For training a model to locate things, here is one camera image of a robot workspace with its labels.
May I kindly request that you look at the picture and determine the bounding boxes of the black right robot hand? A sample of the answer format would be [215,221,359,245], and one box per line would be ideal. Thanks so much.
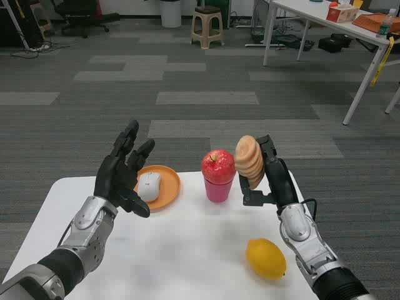
[239,134,299,216]

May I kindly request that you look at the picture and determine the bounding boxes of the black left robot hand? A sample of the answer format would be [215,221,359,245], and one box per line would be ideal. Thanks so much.
[94,119,156,219]

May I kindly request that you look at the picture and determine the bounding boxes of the ridged tan bread loaf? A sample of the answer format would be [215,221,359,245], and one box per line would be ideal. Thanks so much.
[234,134,266,190]

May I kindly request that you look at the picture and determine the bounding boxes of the white computer mouse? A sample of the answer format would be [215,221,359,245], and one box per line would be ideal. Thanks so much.
[137,171,163,203]

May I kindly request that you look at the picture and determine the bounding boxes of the orange plate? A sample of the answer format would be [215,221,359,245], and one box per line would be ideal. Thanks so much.
[133,164,181,213]

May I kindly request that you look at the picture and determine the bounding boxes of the pink plastic cup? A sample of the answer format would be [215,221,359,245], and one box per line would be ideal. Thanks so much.
[203,175,234,203]

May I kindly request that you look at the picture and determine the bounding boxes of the red apple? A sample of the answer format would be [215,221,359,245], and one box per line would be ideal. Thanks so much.
[201,149,236,184]

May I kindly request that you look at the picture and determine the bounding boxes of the yellow lemon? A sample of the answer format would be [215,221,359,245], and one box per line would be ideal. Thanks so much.
[246,237,288,281]

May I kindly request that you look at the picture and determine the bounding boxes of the black bag under table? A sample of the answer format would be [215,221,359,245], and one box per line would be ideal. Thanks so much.
[274,34,315,51]

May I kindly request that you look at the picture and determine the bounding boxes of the black case on floor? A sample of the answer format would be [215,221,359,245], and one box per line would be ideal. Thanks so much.
[317,33,356,53]

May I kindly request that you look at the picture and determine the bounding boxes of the black office chair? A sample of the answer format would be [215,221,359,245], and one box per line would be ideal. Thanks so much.
[51,0,121,39]

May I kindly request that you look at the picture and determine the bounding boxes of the large white office table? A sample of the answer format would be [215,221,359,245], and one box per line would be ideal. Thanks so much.
[262,0,400,126]

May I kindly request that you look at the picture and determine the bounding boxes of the white plant pot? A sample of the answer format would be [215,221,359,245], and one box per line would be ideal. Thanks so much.
[159,0,182,28]

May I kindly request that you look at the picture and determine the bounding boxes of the white desk with slanted leg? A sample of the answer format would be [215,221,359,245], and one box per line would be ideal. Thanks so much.
[4,0,31,51]

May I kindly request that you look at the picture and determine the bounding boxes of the red tissue box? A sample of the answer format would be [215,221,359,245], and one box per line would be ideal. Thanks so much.
[326,1,360,23]

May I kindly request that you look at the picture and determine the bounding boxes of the orange tray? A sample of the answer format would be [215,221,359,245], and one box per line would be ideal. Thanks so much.
[351,14,400,34]

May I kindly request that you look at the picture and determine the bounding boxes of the black cabinet under desk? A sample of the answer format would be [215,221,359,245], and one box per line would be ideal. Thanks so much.
[0,0,44,48]

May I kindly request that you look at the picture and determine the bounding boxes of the beige plastic stool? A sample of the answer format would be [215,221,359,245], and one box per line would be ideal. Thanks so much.
[190,5,224,49]

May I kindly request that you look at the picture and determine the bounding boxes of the green plastic bottle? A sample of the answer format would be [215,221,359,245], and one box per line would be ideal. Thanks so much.
[379,8,396,38]

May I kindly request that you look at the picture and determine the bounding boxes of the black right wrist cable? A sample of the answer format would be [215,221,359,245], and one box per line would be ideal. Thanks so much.
[299,198,318,221]

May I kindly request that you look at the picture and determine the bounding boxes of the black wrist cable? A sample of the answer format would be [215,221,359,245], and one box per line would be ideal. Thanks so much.
[57,218,79,248]
[299,198,318,221]

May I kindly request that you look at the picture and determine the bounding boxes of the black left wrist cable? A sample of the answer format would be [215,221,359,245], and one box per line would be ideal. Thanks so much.
[57,218,79,248]

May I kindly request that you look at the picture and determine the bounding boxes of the yellow strap on table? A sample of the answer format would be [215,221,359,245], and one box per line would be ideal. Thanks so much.
[370,36,395,88]

